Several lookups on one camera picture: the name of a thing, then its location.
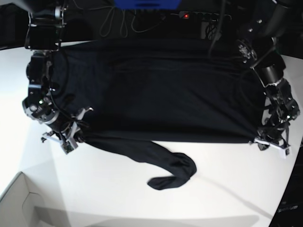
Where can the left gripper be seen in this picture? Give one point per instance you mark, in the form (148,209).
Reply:
(276,137)

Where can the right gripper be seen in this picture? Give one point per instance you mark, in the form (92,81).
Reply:
(67,130)

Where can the white power strip red switch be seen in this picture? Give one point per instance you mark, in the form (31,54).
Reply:
(199,15)

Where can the black t-shirt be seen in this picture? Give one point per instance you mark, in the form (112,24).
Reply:
(142,92)

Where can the blue box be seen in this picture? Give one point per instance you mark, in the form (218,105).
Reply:
(147,4)

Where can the white cardboard box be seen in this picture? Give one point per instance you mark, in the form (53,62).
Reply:
(19,207)

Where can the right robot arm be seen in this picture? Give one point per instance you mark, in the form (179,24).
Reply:
(44,37)

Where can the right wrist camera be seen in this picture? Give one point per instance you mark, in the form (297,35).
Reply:
(68,147)

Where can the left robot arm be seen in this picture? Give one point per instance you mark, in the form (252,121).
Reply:
(257,30)

